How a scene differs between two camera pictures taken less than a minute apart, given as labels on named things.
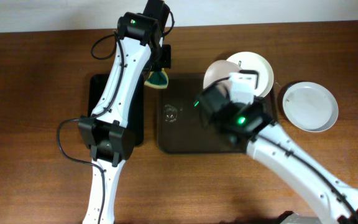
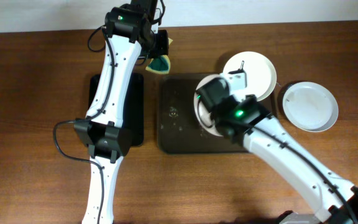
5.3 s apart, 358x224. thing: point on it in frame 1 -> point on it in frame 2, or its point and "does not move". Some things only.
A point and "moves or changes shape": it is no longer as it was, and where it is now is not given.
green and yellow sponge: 157,79 moves or changes shape
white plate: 218,70 moves or changes shape
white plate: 311,106 does not move
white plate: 250,61 does not move
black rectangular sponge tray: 96,84 does not move
